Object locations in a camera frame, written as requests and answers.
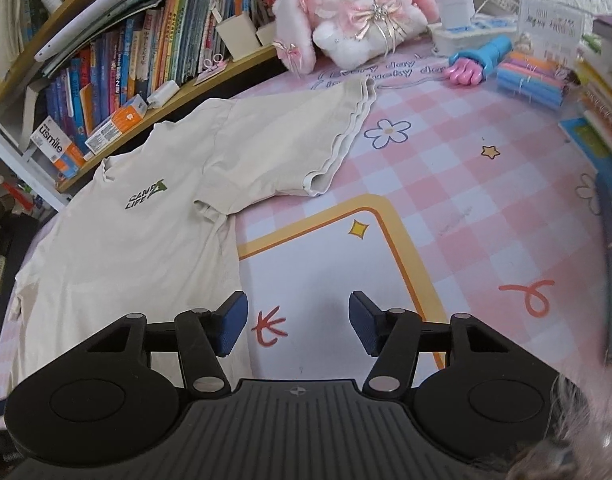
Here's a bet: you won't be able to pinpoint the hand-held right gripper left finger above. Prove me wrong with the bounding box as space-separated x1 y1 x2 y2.
60 290 250 402

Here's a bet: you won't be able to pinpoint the wooden white bookshelf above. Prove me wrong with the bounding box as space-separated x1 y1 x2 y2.
0 0 287 212

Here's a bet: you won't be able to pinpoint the cream pen holder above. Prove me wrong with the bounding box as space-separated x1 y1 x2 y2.
214 12 262 60

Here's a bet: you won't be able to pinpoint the cream t-shirt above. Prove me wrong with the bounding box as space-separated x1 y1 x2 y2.
6 77 380 397

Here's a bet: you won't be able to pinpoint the pink hand-shaped toy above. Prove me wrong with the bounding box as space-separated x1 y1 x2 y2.
446 37 514 85

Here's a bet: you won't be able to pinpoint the orange white carton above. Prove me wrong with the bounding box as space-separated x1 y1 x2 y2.
83 95 150 156

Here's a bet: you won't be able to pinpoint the white power strip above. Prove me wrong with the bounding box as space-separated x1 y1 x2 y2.
430 14 519 54

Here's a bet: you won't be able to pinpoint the stack of flat folders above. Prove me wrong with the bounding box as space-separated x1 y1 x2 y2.
33 0 173 79

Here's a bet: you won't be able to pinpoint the stack of notebooks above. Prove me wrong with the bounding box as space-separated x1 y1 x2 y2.
558 14 612 189

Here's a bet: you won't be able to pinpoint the clear printed card stand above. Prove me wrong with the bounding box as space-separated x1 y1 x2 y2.
516 0 585 69

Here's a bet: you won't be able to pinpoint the white wrapped packet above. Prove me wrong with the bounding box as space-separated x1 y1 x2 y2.
145 78 181 109

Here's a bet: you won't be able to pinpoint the pink scissors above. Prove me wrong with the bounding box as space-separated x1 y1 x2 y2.
193 51 231 85

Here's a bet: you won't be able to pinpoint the row of colourful books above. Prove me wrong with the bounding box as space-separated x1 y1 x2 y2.
41 0 267 132

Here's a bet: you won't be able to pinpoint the small cream box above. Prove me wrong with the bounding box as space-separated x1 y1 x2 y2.
255 19 282 47

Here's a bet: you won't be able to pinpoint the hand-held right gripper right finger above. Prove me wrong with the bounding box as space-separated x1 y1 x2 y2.
348 289 557 403

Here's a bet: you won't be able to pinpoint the tall white orange box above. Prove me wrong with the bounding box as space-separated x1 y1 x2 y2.
28 118 88 182

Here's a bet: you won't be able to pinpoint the white pink plush bunny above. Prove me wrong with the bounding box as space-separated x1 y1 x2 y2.
271 0 439 77

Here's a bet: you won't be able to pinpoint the pack of coloured pens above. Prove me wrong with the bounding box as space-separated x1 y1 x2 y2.
495 49 572 109

